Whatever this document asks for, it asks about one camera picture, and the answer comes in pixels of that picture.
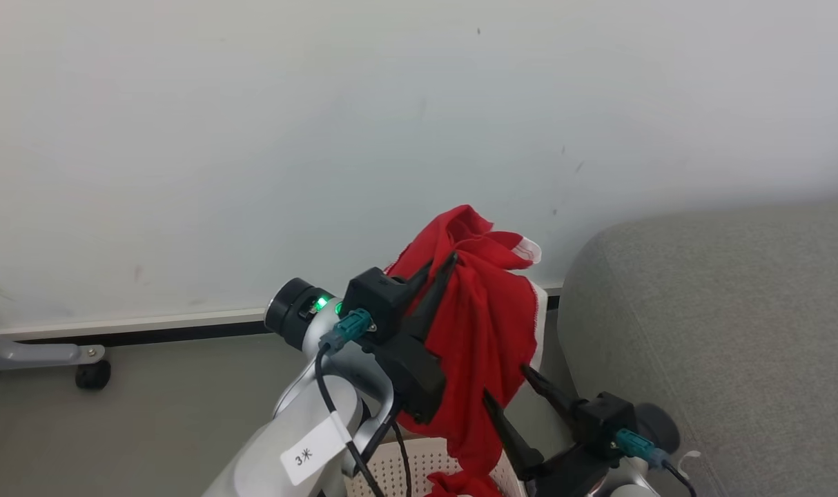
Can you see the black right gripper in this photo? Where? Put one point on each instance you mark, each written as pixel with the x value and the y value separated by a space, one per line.
pixel 564 476

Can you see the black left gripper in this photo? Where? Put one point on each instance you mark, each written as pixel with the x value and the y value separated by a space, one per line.
pixel 415 379

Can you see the red clothing with white trim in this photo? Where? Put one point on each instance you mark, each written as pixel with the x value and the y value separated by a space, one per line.
pixel 488 324

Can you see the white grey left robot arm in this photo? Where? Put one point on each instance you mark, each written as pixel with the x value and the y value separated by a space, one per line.
pixel 253 466

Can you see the white perforated laundry basket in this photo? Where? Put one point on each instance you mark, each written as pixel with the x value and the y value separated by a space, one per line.
pixel 433 459

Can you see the grey fabric sofa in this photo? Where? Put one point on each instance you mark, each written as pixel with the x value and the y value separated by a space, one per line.
pixel 723 345

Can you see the white and black baseboard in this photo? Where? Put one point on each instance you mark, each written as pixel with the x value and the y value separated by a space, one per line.
pixel 184 330

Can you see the black caster wheel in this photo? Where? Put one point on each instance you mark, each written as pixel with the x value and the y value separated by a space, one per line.
pixel 93 375

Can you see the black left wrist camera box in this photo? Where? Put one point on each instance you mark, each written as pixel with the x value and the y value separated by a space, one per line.
pixel 377 297

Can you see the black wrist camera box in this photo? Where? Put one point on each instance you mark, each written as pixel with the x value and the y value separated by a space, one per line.
pixel 602 421
pixel 377 297

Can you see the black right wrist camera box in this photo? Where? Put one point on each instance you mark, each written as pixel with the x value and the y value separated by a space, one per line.
pixel 602 421

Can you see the grey metal frame leg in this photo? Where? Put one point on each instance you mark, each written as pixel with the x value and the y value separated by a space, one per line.
pixel 25 354

